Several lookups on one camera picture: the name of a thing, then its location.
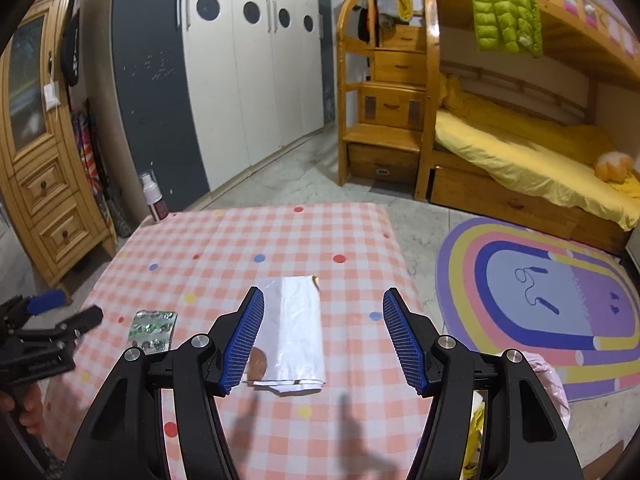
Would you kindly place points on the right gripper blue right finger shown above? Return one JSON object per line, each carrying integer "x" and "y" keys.
{"x": 413, "y": 336}

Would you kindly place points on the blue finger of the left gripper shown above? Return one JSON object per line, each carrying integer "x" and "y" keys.
{"x": 76, "y": 326}
{"x": 47, "y": 301}

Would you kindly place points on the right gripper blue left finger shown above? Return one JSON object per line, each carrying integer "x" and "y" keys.
{"x": 233, "y": 335}

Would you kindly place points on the white plastic bag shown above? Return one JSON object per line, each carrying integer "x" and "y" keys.
{"x": 288, "y": 356}

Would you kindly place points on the silver pill blister pack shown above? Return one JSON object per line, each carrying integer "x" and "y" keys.
{"x": 151, "y": 330}

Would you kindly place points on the yellow foam fruit net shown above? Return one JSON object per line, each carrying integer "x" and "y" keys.
{"x": 471, "y": 458}

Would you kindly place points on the pink-lined trash bin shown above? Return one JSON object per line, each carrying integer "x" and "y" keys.
{"x": 551, "y": 382}

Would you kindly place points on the person's left hand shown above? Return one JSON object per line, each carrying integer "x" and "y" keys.
{"x": 29, "y": 409}

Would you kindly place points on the pink checkered tablecloth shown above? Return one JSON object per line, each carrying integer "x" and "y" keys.
{"x": 325, "y": 398}

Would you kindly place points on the rainbow oval rug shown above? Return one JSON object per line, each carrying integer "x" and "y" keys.
{"x": 500, "y": 286}

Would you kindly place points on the wooden glass-door cabinet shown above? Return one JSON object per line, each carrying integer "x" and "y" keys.
{"x": 43, "y": 183}

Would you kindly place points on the white spray bottle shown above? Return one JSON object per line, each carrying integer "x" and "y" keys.
{"x": 153, "y": 196}

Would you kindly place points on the yellow bed sheet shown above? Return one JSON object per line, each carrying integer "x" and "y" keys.
{"x": 533, "y": 156}

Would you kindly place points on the wooden bunk bed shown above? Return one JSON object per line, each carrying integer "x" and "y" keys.
{"x": 447, "y": 179}

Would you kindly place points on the orange plush toy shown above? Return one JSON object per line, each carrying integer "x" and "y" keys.
{"x": 613, "y": 167}

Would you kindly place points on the wooden stair drawers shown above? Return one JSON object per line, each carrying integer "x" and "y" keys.
{"x": 388, "y": 87}

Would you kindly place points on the white grey wardrobe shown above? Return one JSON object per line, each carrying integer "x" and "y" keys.
{"x": 209, "y": 88}

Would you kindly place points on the green puffer jacket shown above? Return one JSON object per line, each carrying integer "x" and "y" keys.
{"x": 513, "y": 26}

